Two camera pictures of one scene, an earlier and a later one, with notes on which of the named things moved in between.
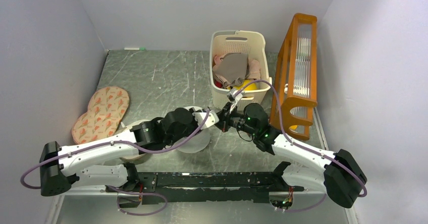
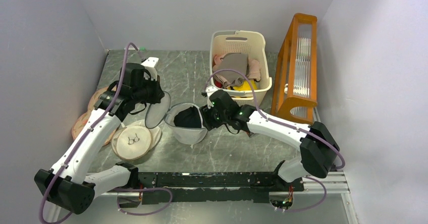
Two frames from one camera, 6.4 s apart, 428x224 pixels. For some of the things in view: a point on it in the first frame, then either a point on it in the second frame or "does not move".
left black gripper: [196, 126] -> [158, 93]
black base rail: [213, 186] does not move
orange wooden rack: [296, 81] does not move
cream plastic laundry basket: [222, 42] does not move
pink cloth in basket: [254, 66] does not move
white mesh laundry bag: [197, 142] -> [156, 113]
